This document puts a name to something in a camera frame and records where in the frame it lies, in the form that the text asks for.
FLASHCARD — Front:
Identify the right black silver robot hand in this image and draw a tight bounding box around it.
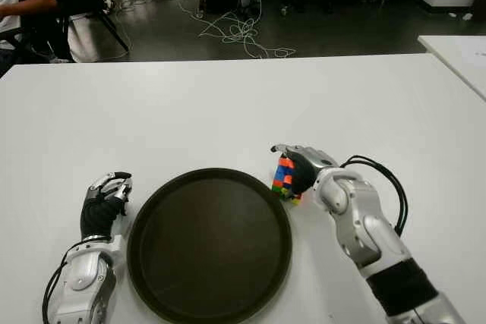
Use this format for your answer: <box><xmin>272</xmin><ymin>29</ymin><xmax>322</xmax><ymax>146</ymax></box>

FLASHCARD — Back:
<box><xmin>270</xmin><ymin>143</ymin><xmax>339</xmax><ymax>197</ymax></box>

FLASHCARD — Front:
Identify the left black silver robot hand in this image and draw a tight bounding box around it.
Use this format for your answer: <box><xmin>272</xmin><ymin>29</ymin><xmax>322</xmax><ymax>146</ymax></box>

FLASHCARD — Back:
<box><xmin>79</xmin><ymin>171</ymin><xmax>133</xmax><ymax>241</ymax></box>

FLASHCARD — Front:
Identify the multicoloured Rubik's cube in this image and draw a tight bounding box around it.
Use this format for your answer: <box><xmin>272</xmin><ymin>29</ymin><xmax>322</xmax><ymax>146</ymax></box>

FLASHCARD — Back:
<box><xmin>271</xmin><ymin>153</ymin><xmax>305</xmax><ymax>206</ymax></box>

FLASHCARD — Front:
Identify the dark brown round plate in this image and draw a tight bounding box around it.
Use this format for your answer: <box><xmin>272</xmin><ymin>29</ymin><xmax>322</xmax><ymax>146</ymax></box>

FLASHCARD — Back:
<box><xmin>127</xmin><ymin>167</ymin><xmax>293</xmax><ymax>324</ymax></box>

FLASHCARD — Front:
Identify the white side table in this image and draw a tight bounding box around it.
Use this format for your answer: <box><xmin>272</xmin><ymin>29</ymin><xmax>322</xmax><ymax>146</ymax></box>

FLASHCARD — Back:
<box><xmin>417</xmin><ymin>35</ymin><xmax>486</xmax><ymax>101</ymax></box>

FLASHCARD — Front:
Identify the black office chair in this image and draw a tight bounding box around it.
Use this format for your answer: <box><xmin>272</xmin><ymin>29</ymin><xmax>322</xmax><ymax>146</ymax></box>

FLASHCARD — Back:
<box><xmin>21</xmin><ymin>0</ymin><xmax>131</xmax><ymax>63</ymax></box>

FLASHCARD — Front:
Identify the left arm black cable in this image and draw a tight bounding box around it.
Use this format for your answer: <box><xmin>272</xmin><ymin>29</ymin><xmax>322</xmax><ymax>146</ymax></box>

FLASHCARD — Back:
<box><xmin>41</xmin><ymin>240</ymin><xmax>83</xmax><ymax>324</ymax></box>

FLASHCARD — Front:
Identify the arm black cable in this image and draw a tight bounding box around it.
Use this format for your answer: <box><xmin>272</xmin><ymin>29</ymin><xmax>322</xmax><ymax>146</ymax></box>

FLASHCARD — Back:
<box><xmin>41</xmin><ymin>240</ymin><xmax>83</xmax><ymax>324</ymax></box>
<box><xmin>339</xmin><ymin>155</ymin><xmax>408</xmax><ymax>236</ymax></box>

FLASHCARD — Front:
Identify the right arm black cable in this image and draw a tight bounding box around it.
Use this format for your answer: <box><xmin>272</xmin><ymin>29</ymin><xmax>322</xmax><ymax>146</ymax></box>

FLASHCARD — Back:
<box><xmin>339</xmin><ymin>155</ymin><xmax>408</xmax><ymax>236</ymax></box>

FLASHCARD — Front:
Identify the tangled white floor cable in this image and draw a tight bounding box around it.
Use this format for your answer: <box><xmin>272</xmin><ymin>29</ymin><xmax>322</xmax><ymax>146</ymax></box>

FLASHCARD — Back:
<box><xmin>178</xmin><ymin>0</ymin><xmax>298</xmax><ymax>60</ymax></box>

